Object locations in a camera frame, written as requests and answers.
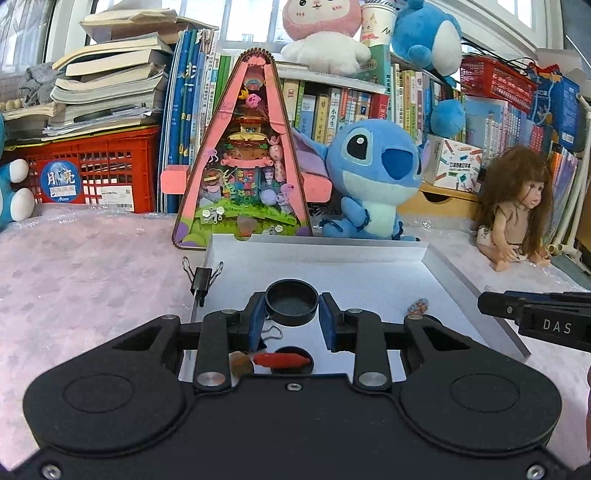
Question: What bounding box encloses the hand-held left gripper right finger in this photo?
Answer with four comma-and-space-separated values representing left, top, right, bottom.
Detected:
320, 292, 472, 393

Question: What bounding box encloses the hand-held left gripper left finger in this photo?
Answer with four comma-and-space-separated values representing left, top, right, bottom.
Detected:
111, 292, 269, 393

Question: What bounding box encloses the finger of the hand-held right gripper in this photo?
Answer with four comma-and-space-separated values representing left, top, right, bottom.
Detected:
477, 290, 591, 348

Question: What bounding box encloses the black binder clip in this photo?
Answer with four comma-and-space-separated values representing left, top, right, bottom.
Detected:
261, 324, 284, 352
181, 256, 226, 308

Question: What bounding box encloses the black round lid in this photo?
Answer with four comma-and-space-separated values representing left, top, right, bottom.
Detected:
269, 346, 315, 374
265, 279, 320, 328

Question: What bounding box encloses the red plastic piece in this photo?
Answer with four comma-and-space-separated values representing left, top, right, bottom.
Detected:
253, 352, 311, 370

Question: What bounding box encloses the white shallow tray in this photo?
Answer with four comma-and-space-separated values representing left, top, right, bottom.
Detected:
178, 234, 532, 384

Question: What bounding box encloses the brown stone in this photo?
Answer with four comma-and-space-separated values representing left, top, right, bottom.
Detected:
229, 351, 254, 377

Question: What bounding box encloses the long-haired baby doll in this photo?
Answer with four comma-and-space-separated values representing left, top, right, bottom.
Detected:
475, 145, 555, 273

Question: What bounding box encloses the wooden drawer box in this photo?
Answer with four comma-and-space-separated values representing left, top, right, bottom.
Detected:
406, 182, 481, 215

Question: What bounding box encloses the white printed box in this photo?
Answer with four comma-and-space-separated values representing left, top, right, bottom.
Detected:
422, 134, 483, 192

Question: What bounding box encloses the blue alien plush toy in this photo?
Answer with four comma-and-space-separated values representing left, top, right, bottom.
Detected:
291, 117, 432, 241

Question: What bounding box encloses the pink tablecloth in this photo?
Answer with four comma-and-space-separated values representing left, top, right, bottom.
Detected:
0, 203, 591, 480

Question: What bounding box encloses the pink triangular toy house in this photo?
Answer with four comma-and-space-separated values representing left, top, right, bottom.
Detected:
161, 47, 334, 251

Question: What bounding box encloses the row of slanted books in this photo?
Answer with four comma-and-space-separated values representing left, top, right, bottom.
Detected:
464, 95, 580, 185

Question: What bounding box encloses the red plastic crate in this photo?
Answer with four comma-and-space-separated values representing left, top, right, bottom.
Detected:
2, 126, 162, 214

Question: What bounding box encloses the row of shelf books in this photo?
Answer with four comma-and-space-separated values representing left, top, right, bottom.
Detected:
277, 69, 465, 148

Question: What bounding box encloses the row of tall blue books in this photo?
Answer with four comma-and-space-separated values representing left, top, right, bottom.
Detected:
159, 28, 241, 214

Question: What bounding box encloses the blue robot cat plush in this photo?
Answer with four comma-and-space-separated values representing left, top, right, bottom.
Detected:
0, 115, 35, 232

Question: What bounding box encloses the blue and white plush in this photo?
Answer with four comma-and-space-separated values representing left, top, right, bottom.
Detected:
392, 0, 467, 139

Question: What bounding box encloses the stack of worn books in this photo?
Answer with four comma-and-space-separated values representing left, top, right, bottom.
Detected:
2, 9, 220, 139

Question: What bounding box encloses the white and pink plush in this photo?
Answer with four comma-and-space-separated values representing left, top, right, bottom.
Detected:
279, 0, 372, 75

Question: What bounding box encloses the paper cup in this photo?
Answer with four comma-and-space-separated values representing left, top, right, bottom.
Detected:
360, 2, 398, 47

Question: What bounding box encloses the grey cloth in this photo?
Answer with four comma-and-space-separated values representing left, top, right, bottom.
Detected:
18, 62, 61, 104

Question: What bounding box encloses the red wire basket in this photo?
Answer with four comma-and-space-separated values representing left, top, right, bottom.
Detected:
461, 54, 539, 114

